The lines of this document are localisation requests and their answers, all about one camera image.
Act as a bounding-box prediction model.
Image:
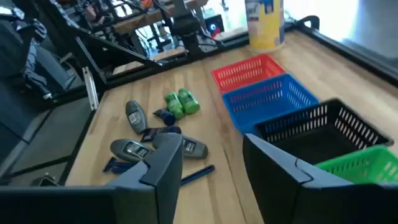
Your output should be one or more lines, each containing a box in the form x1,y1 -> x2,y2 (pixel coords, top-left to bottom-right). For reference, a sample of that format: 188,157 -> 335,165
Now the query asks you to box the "dark blue travel tube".
152,108 -> 177,127

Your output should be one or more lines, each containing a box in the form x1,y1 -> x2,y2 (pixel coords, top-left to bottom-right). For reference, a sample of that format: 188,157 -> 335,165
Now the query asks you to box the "wooden workbench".
113,0 -> 209,35

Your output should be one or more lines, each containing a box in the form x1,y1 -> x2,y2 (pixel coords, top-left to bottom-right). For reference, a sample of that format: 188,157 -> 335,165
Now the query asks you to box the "red plastic basket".
211,54 -> 286,94

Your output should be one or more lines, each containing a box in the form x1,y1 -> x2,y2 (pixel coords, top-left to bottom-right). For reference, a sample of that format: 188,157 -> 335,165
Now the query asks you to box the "black metal table frame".
71,14 -> 398,91

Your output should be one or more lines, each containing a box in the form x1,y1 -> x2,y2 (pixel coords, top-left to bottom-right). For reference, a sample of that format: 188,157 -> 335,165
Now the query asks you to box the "yellow Lysol wipes canister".
244,0 -> 285,53

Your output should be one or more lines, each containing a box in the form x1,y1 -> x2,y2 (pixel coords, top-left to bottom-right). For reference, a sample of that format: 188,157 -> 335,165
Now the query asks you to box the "green plastic basket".
314,145 -> 398,185

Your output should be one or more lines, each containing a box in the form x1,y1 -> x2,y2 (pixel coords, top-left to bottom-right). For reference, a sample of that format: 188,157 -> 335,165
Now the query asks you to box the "green travel bottle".
177,88 -> 201,114
164,91 -> 185,120

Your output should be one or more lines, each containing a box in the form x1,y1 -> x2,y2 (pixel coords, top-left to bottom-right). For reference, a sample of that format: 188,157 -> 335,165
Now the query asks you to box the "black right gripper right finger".
243,133 -> 398,224

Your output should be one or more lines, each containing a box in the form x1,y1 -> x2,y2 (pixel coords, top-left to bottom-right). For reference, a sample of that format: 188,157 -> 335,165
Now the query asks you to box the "grey packet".
140,125 -> 182,143

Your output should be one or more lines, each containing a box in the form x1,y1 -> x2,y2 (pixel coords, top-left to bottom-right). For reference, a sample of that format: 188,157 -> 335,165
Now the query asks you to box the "silver aluminium rail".
82,67 -> 100,111

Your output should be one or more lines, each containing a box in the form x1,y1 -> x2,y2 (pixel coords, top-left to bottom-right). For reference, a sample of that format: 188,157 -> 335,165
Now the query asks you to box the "black box with blue light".
204,14 -> 225,35

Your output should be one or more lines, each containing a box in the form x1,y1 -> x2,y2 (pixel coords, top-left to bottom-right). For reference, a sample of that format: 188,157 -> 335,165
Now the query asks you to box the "blue plastic basket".
221,73 -> 320,136

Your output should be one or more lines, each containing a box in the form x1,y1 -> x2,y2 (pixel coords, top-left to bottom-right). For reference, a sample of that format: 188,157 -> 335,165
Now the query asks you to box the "dark office chair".
0,12 -> 78,100

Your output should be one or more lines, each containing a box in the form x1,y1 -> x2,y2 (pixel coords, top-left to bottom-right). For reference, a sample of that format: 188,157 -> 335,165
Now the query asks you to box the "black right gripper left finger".
0,133 -> 184,224

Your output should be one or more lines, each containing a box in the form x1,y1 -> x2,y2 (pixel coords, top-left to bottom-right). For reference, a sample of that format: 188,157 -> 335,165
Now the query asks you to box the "black plastic basket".
254,98 -> 394,166

